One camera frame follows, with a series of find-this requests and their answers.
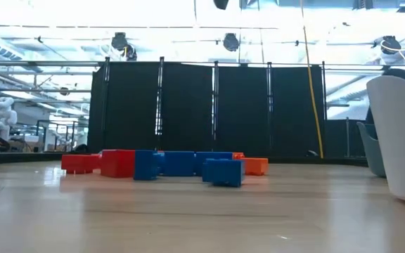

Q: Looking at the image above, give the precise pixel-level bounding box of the medium red building block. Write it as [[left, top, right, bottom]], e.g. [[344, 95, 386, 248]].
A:
[[100, 149, 136, 179]]

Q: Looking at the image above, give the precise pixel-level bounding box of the small red building block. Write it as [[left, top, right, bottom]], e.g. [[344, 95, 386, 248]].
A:
[[60, 154, 94, 176]]

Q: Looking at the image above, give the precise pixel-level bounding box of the grey metal overhead rail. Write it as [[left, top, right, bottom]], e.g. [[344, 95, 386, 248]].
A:
[[0, 60, 405, 71]]

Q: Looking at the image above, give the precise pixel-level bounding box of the white plastic bin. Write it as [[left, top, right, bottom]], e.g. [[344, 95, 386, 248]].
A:
[[366, 75, 405, 205]]

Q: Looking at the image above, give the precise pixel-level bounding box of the white humanoid robot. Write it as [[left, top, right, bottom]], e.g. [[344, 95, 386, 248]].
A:
[[0, 97, 18, 142]]

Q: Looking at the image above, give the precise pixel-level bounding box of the black folding partition screen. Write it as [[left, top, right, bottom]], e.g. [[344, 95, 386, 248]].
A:
[[87, 58, 326, 155]]

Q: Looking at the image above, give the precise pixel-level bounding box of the yellow hanging cable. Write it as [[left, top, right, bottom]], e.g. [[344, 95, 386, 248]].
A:
[[300, 0, 324, 158]]

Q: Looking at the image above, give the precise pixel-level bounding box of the black hanging cable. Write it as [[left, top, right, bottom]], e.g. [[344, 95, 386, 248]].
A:
[[262, 0, 271, 65]]

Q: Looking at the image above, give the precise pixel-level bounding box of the small blue building block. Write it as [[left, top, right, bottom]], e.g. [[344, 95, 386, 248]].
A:
[[202, 157, 246, 188], [133, 150, 160, 181]]

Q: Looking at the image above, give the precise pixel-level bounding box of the dark teal plastic bin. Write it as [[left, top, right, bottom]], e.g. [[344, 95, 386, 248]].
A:
[[356, 122, 387, 179]]

